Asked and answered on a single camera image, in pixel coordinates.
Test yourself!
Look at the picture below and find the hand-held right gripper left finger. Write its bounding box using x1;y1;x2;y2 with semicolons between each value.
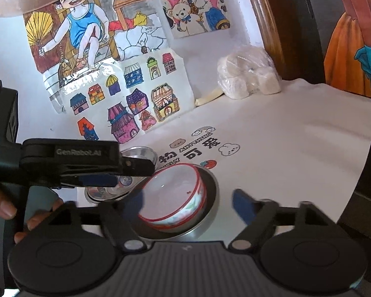
46;200;150;251

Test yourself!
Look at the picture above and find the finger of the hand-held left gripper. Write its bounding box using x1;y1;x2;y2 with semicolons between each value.
120;153;157;177
60;174;118;190

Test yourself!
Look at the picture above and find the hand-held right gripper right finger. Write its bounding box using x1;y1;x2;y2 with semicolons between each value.
232;188;339;251

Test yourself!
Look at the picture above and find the small steel bowl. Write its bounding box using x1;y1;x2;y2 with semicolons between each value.
120;146;157;170

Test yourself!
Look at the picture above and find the steel plate with round sticker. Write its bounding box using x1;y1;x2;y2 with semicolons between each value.
84;173;149;205

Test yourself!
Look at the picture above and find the plain steel plate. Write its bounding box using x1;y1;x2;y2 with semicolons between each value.
133;165;220;242

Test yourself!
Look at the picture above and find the red-rimmed ceramic bowl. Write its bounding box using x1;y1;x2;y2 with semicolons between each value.
138;165;208;230

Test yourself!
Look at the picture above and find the person's left hand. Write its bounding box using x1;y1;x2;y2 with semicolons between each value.
0;188;65;245

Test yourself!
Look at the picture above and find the colourful houses drawing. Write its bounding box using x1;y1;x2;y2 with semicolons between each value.
49;48;195;144

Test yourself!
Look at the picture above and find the white printed table mat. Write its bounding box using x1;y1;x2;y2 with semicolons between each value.
77;79;371;242

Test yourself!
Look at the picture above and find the child with fan drawing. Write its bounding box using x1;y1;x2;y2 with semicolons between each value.
23;0;174;116

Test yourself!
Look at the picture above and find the clear bag of white lumps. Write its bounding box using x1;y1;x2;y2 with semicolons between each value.
217;46;282;100

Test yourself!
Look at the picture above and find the girl with teddy drawing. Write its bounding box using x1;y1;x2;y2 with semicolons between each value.
156;0;232;40

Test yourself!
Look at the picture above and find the orange dress poster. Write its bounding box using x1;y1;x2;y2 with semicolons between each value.
323;0;371;101

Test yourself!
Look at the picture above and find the wooden door frame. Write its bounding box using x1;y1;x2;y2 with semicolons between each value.
241;0;297;81

